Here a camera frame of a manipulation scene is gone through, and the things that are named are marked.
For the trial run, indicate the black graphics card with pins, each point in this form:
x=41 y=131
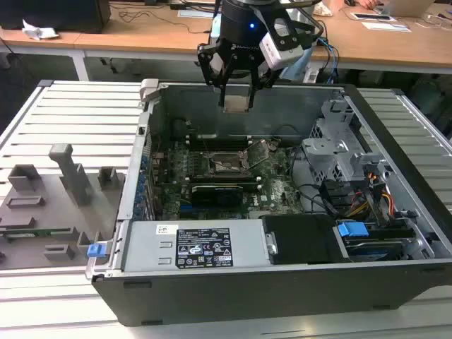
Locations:
x=217 y=196

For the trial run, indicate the blue case latch clip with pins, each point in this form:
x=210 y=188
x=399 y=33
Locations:
x=96 y=250

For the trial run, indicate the blue card retention clip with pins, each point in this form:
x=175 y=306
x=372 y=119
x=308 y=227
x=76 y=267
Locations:
x=138 y=212
x=140 y=200
x=142 y=182
x=143 y=162

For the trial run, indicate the silver CPU plate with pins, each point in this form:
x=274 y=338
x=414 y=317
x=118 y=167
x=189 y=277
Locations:
x=236 y=103

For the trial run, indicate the silver disk bay cage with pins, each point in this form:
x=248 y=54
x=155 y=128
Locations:
x=328 y=152

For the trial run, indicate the CPU socket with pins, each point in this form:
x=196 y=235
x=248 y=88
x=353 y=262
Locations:
x=226 y=166

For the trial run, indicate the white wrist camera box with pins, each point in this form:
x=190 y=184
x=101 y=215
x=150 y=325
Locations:
x=279 y=53

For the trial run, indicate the blue expansion slot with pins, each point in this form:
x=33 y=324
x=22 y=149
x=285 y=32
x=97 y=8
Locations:
x=187 y=211

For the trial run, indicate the black open PC case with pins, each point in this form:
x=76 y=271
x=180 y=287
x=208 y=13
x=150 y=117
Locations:
x=247 y=296

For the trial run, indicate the white tablet dark screen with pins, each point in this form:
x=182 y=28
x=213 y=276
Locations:
x=370 y=16

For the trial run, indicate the white crinkled bag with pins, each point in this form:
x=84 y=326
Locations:
x=323 y=10

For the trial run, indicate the black monitor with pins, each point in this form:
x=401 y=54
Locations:
x=53 y=14

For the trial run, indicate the white paper sheet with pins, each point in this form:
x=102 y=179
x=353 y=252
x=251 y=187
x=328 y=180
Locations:
x=385 y=27

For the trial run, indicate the black RAM slot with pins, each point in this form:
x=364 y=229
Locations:
x=220 y=182
x=219 y=138
x=219 y=145
x=219 y=175

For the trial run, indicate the green motherboard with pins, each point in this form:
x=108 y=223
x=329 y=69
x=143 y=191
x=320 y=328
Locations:
x=279 y=187

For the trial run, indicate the wooden desk white frame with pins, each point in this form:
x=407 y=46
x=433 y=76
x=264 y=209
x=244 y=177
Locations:
x=388 y=46
x=141 y=37

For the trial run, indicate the hard disk blue label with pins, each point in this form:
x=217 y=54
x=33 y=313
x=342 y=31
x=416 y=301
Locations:
x=374 y=252

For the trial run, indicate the crumpled white paper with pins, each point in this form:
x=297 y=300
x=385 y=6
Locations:
x=39 y=31

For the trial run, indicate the black plastic shroud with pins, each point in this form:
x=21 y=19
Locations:
x=303 y=236

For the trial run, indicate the beige laptop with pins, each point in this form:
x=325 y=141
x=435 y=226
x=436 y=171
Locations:
x=406 y=7

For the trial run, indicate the grey parts rack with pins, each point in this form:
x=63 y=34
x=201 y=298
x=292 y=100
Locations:
x=46 y=215

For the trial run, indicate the green RAM stick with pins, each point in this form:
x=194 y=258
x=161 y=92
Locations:
x=35 y=231

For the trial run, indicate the grey metal power supply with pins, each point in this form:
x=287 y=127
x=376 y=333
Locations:
x=148 y=247

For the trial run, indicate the black power supply label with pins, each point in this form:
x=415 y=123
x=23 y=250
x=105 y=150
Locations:
x=204 y=247

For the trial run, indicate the white power adapter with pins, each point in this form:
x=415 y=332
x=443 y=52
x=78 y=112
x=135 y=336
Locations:
x=311 y=75

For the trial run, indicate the blue disk carrier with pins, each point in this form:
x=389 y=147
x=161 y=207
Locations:
x=353 y=231

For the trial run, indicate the pale paper sheet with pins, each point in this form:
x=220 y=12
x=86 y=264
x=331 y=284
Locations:
x=194 y=14

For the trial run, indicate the small white sticker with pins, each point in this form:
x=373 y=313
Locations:
x=162 y=229

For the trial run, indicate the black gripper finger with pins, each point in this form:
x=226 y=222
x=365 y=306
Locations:
x=206 y=67
x=265 y=79

